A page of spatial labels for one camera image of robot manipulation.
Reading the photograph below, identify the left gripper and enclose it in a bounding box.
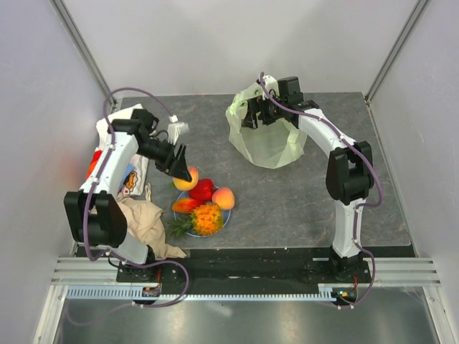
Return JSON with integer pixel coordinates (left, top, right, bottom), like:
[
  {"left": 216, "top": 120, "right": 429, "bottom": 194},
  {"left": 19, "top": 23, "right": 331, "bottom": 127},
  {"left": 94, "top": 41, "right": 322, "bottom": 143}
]
[{"left": 136, "top": 138, "right": 191, "bottom": 183}]

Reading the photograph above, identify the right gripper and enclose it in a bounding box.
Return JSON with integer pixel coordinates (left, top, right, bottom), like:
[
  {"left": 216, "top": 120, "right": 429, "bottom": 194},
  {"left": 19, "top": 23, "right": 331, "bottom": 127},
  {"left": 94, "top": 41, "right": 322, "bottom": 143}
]
[{"left": 242, "top": 90, "right": 287, "bottom": 130}]

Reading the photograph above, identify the orange yellow fake peach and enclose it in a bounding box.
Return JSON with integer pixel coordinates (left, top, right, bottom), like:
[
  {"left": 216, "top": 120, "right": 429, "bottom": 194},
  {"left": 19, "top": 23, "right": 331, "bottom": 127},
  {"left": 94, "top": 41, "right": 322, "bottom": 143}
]
[{"left": 172, "top": 166, "right": 199, "bottom": 191}]

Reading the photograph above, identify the red fake apple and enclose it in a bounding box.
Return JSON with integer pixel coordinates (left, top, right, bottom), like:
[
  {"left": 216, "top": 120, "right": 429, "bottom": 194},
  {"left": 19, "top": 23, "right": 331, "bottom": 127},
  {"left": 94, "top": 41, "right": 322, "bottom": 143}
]
[{"left": 189, "top": 178, "right": 217, "bottom": 201}]

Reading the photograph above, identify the red yellow fake mango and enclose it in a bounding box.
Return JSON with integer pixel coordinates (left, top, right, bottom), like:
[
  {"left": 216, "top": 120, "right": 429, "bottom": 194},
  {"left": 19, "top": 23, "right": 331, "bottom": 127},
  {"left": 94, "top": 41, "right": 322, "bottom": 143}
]
[{"left": 171, "top": 197, "right": 204, "bottom": 214}]

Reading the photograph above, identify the pale green plastic bag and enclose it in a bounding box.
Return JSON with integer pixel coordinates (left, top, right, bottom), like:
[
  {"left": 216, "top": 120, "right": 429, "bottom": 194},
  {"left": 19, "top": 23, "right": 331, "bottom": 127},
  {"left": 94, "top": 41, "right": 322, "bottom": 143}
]
[{"left": 225, "top": 83, "right": 308, "bottom": 169}]

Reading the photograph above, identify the yellow fake pear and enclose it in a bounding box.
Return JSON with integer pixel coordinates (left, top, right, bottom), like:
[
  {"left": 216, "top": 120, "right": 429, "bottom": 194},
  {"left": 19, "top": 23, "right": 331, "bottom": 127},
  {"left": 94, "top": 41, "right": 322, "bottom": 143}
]
[{"left": 212, "top": 187, "right": 235, "bottom": 210}]

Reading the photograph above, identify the fake pineapple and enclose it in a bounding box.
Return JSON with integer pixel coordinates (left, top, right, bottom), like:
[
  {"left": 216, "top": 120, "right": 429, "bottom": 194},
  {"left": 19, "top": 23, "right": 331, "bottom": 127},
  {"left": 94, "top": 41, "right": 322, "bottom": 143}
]
[{"left": 166, "top": 203, "right": 224, "bottom": 238}]

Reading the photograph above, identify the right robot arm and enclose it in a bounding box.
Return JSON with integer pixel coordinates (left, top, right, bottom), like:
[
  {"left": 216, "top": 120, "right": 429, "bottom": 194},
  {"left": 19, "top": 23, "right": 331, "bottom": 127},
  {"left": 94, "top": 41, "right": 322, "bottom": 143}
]
[{"left": 236, "top": 75, "right": 374, "bottom": 282}]

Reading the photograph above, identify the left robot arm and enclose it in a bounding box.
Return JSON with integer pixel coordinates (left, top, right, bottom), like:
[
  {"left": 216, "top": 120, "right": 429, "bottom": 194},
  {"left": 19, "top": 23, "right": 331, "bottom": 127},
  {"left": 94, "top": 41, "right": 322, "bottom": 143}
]
[{"left": 64, "top": 108, "right": 191, "bottom": 282}]

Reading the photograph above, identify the blue plastic plate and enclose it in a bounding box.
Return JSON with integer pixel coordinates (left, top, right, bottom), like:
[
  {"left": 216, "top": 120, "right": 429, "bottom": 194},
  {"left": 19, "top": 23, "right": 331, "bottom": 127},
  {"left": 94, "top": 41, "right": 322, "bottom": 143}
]
[{"left": 173, "top": 191, "right": 232, "bottom": 237}]

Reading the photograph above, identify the beige crumpled cloth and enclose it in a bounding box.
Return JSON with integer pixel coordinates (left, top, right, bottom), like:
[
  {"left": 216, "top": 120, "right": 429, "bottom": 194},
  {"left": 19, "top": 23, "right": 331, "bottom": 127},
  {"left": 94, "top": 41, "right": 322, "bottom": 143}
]
[{"left": 117, "top": 183, "right": 186, "bottom": 260}]

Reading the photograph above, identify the rainbow striped cloth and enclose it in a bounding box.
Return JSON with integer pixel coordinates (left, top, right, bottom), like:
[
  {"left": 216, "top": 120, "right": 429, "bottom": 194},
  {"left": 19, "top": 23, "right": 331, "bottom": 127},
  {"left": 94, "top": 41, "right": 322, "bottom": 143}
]
[{"left": 86, "top": 149, "right": 102, "bottom": 178}]

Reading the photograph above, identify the white folded towel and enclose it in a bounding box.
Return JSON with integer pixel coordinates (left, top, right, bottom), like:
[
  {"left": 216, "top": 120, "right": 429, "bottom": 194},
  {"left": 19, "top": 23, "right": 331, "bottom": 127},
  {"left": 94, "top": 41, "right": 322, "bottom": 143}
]
[{"left": 95, "top": 103, "right": 143, "bottom": 150}]

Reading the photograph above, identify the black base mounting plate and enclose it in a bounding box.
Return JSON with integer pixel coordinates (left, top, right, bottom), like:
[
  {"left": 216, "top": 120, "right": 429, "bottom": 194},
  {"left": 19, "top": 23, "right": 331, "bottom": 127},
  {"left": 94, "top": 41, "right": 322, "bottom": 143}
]
[{"left": 116, "top": 248, "right": 374, "bottom": 295}]

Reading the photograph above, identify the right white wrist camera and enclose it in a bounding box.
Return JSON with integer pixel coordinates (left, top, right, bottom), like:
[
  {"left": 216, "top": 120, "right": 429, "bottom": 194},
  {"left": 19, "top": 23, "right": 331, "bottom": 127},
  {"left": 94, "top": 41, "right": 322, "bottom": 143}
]
[{"left": 256, "top": 75, "right": 279, "bottom": 99}]

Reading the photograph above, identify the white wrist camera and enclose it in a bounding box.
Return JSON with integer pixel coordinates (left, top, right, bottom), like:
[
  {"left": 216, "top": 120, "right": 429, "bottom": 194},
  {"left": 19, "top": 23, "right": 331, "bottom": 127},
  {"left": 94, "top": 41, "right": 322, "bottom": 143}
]
[
  {"left": 167, "top": 115, "right": 189, "bottom": 145},
  {"left": 256, "top": 75, "right": 279, "bottom": 99}
]

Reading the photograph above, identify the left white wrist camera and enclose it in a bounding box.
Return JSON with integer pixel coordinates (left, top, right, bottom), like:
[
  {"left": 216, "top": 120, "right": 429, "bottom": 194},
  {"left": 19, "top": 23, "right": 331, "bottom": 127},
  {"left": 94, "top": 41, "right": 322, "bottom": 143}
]
[{"left": 167, "top": 115, "right": 189, "bottom": 145}]

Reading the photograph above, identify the grey slotted cable duct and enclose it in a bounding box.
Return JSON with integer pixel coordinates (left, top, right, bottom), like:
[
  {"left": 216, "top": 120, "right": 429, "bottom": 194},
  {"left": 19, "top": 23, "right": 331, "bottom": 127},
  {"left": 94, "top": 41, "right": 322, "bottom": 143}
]
[{"left": 66, "top": 285, "right": 351, "bottom": 302}]

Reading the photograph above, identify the right aluminium corner post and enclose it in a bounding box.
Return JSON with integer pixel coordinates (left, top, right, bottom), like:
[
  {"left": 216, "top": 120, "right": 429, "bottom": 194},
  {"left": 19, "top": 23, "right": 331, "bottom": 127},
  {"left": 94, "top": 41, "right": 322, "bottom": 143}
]
[{"left": 364, "top": 0, "right": 430, "bottom": 106}]

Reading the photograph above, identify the aluminium corner post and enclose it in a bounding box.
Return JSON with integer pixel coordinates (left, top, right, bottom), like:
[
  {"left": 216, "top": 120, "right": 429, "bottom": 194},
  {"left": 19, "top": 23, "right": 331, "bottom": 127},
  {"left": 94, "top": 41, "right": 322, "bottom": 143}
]
[
  {"left": 364, "top": 0, "right": 430, "bottom": 106},
  {"left": 49, "top": 0, "right": 110, "bottom": 96}
]

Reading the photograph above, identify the left aluminium corner post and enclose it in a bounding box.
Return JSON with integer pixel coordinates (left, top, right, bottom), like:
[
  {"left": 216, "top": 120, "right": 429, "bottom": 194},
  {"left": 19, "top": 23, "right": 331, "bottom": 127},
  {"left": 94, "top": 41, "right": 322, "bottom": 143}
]
[{"left": 49, "top": 0, "right": 110, "bottom": 96}]

